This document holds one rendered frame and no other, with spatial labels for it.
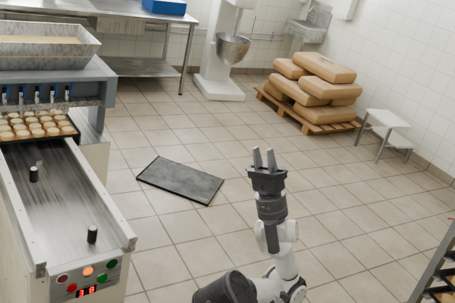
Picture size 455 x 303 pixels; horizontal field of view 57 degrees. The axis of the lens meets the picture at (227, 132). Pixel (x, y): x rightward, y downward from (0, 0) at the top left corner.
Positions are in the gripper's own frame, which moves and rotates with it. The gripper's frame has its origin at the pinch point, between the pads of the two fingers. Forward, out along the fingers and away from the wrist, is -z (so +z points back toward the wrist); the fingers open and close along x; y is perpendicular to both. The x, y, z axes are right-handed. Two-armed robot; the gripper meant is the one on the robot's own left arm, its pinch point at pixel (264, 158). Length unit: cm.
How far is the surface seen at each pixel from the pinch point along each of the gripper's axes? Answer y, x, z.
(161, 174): -105, -189, 81
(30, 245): 45, -59, 17
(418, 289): -48, 24, 69
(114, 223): 17, -57, 25
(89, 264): 33, -51, 29
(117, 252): 23, -50, 31
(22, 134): 15, -114, -4
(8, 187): 36, -88, 7
